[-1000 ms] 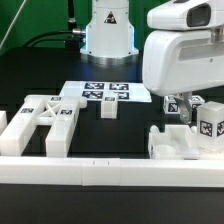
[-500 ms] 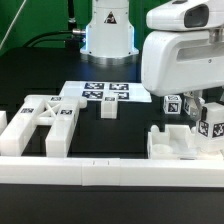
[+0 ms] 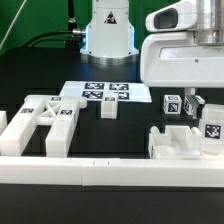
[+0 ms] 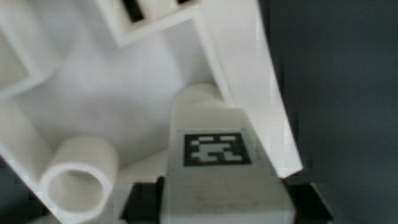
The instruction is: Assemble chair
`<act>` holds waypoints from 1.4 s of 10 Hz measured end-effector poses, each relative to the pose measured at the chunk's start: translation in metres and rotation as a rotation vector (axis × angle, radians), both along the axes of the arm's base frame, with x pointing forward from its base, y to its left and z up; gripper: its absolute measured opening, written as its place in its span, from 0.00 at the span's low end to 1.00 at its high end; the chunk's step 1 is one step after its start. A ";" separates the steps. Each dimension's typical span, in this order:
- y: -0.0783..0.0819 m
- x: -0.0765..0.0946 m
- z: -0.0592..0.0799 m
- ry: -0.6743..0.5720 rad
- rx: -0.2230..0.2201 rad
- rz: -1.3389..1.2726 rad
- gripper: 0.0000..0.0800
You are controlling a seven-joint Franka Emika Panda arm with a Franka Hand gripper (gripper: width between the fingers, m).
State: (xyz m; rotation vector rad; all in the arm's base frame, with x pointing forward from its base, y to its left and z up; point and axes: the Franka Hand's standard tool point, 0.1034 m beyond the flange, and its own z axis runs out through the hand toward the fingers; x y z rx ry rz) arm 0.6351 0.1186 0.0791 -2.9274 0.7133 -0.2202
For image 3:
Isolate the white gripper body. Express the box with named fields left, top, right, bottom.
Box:
left=140, top=0, right=224, bottom=88

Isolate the white chair back frame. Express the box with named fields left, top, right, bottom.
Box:
left=0, top=95, right=87, bottom=158

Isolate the white tagged cube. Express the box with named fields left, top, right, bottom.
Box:
left=163, top=95, right=182, bottom=114
left=184, top=99, right=193, bottom=115

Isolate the white diagonal cord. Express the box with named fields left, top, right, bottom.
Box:
left=0, top=0, right=28, bottom=51

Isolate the white U-shaped fence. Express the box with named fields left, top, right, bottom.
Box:
left=0, top=111, right=224, bottom=187

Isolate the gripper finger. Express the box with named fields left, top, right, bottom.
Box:
left=184, top=88, right=205, bottom=119

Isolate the white marker base plate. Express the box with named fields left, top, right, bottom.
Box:
left=60, top=81, right=152, bottom=103

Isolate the white tagged cube right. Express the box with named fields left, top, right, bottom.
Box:
left=184, top=99, right=193, bottom=115

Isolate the black vertical pole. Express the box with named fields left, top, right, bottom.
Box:
left=68, top=0, right=76, bottom=23

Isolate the white tagged cube left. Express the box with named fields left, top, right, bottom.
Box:
left=163, top=95, right=182, bottom=114

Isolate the white chair seat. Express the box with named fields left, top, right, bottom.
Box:
left=148, top=125, right=202, bottom=160

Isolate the black cable with connector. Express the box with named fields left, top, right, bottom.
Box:
left=23, top=28, right=87, bottom=48

